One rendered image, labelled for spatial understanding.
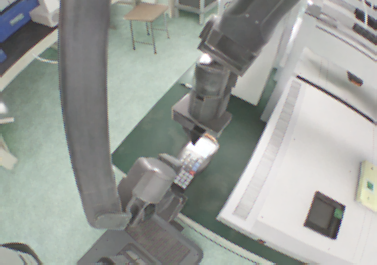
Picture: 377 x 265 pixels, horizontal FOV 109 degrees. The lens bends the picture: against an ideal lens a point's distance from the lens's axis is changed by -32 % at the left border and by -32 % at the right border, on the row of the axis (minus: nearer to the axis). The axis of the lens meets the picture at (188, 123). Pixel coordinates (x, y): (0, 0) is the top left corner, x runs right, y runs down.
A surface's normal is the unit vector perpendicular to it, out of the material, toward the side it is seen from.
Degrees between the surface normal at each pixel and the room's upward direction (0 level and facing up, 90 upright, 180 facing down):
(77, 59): 66
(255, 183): 0
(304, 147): 0
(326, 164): 0
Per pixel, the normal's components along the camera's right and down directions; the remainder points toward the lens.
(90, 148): 0.51, 0.41
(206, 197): -0.02, -0.53
